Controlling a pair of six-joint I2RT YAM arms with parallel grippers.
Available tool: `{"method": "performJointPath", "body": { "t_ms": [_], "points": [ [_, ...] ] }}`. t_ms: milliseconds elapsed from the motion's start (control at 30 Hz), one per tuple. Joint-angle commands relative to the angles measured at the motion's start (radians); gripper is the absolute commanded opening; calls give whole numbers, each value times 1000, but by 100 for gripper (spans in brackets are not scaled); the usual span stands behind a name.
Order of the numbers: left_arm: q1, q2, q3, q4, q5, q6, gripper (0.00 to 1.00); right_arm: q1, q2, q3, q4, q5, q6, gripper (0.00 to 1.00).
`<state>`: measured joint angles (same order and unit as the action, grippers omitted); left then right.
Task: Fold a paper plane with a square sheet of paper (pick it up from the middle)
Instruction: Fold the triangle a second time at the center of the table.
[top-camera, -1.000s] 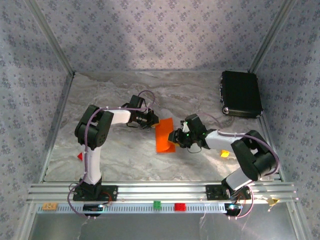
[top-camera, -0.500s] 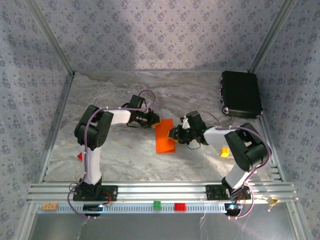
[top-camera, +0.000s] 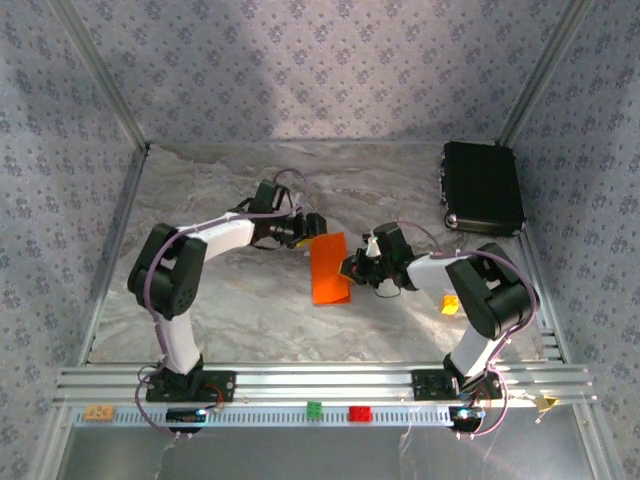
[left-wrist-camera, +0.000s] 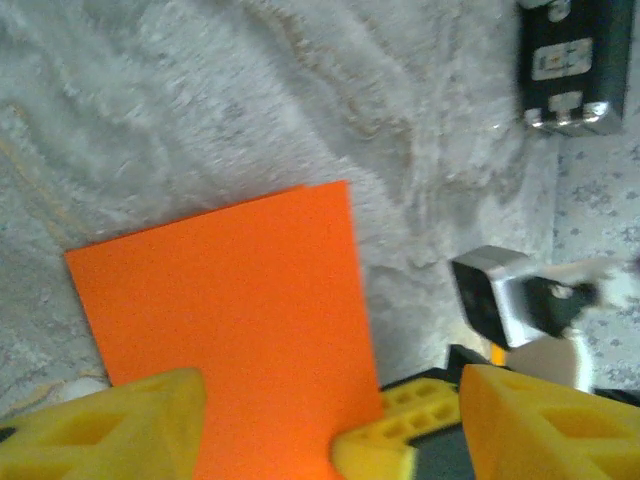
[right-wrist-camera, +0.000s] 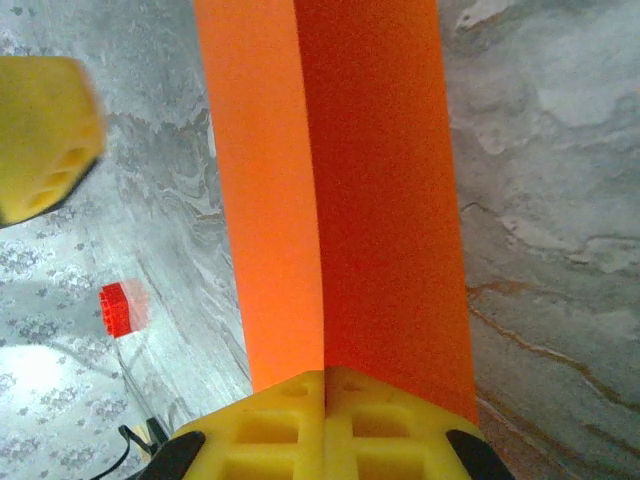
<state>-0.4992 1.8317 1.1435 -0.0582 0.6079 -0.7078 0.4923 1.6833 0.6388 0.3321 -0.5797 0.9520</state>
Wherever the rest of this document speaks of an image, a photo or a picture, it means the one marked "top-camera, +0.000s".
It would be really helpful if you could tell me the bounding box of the aluminium mounting rail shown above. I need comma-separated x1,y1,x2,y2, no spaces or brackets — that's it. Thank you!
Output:
53,363,599,407

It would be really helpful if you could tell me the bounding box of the black hard case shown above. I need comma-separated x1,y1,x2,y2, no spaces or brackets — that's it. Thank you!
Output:
437,141,527,237

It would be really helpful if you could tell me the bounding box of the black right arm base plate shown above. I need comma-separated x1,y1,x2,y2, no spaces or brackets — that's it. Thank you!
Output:
410,368,504,401

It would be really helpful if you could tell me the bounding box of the slotted white cable duct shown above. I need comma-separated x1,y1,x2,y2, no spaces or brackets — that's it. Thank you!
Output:
73,404,454,429

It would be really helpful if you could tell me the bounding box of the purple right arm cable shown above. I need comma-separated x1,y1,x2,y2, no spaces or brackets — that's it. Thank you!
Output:
394,219,542,440

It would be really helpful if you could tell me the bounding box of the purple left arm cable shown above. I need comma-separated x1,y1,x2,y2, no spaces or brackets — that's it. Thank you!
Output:
135,168,309,437

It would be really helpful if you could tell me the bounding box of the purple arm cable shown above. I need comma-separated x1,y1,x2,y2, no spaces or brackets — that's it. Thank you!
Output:
394,219,542,440
135,168,309,437

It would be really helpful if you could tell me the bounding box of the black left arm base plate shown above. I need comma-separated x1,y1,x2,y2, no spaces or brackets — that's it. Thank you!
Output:
144,369,237,404

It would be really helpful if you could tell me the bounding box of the aluminium table side rail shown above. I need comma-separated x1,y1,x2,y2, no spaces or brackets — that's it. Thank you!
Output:
74,144,151,366
518,232,569,364

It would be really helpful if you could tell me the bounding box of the orange cloth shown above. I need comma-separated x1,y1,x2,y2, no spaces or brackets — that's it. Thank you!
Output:
308,231,354,306

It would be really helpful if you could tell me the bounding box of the aluminium frame post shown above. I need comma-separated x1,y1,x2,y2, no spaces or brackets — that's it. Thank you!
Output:
497,0,596,147
49,0,152,151

